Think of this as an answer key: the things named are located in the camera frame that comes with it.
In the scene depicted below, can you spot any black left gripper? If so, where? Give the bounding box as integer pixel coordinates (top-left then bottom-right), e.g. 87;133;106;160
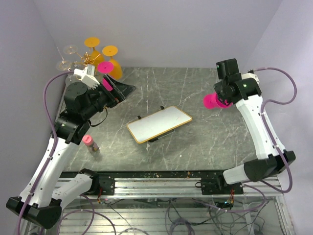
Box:
82;73;135;119

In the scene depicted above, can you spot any pink wine glass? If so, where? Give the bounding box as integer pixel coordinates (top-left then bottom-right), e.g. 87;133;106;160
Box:
203;93;232;109
97;61;114;92

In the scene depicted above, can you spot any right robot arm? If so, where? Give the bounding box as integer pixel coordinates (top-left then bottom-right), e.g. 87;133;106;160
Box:
214;59;296;194

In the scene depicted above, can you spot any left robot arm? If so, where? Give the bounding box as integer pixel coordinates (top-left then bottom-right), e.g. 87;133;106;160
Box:
6;75;136;230

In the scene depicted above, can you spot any yellow wine glass rear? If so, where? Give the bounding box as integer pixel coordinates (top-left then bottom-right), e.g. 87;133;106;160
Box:
84;37;104;66

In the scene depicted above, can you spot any yellow wine glass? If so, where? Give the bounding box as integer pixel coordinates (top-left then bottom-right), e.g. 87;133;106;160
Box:
84;37;104;66
102;45;123;80

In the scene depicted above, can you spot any yellow wine glass front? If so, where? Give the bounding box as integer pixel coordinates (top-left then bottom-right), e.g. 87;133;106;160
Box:
102;45;123;80

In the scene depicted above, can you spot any clear wine glass near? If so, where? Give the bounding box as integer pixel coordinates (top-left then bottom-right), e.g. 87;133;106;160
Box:
56;60;74;86

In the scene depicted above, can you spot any clear wine glass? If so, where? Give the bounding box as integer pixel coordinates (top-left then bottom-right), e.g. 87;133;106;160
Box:
56;60;74;86
58;45;78;62

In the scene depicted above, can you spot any clear wine glass far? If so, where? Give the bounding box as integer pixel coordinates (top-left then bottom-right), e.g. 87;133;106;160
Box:
58;45;78;62

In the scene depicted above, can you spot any small bottle pink cap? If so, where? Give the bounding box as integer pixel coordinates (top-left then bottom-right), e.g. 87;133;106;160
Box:
82;135;99;153

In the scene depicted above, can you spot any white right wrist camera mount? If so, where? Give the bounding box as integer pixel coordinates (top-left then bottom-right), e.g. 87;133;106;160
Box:
241;71;260;85

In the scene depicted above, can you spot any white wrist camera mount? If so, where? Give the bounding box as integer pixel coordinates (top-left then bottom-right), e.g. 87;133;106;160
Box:
73;64;100;90
241;71;260;85

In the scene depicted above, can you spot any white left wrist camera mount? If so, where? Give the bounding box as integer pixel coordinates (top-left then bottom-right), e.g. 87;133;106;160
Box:
73;64;100;90

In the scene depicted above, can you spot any gold wire wine glass rack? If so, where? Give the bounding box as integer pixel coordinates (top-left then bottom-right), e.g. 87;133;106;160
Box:
71;52;98;75

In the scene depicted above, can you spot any black wire tablet stand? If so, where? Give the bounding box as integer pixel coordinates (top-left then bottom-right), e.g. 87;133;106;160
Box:
137;105;175;143

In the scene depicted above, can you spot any white tablet yellow frame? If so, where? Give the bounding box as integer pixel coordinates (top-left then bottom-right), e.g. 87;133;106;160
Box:
127;106;192;144

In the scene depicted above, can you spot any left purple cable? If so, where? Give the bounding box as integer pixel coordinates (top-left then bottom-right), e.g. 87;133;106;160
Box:
14;70;74;235

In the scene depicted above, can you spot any purple cable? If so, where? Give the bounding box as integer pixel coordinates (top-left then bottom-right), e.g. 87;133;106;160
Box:
14;70;74;235
242;66;298;194

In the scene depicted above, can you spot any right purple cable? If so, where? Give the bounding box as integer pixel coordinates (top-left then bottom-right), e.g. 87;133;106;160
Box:
242;66;298;194

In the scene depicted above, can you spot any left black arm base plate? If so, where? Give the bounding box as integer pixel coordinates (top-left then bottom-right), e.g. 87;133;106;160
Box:
94;174;115;196

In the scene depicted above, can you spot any aluminium mounting rail frame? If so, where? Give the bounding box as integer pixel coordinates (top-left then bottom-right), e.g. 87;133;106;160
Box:
14;176;294;235

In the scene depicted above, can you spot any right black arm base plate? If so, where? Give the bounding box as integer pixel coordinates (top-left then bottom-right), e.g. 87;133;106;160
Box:
195;176;244;195

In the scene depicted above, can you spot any cable tangle under table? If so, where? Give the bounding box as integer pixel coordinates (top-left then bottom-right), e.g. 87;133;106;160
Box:
56;193;269;235

